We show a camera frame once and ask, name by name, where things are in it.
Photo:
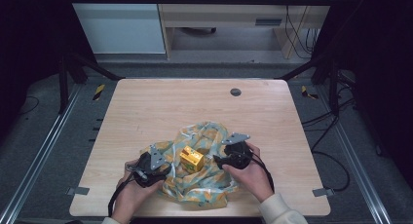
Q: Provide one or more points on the person's left hand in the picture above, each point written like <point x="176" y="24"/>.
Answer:
<point x="133" y="194"/>

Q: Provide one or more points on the small yellow box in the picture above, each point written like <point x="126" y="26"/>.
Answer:
<point x="191" y="158"/>

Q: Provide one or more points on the grey round table grommet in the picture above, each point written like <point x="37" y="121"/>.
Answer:
<point x="235" y="92"/>

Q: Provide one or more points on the light wooden desk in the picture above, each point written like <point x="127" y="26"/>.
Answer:
<point x="227" y="14"/>

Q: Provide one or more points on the black metal stand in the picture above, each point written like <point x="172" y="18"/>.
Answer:
<point x="332" y="84"/>
<point x="65" y="84"/>

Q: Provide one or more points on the black curtain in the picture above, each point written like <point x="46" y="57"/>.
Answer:
<point x="29" y="39"/>
<point x="380" y="71"/>

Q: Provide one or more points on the yellow black striped tape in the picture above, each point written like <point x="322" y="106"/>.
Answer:
<point x="99" y="92"/>
<point x="307" y="92"/>

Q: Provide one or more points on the white cabinet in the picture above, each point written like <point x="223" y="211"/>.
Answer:
<point x="120" y="26"/>

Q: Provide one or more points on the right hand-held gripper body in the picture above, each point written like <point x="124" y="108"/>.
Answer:
<point x="238" y="152"/>

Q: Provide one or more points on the aluminium floor rail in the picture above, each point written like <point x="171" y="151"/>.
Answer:
<point x="39" y="152"/>
<point x="354" y="152"/>

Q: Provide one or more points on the black horizontal frame bar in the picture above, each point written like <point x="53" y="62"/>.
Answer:
<point x="195" y="0"/>

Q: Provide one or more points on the lemon print teal cloth bag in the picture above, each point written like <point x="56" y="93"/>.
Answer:
<point x="201" y="181"/>

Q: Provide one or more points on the person's right hand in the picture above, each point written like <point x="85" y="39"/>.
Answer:
<point x="250" y="180"/>

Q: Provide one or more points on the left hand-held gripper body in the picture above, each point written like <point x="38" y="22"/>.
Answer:
<point x="151" y="167"/>

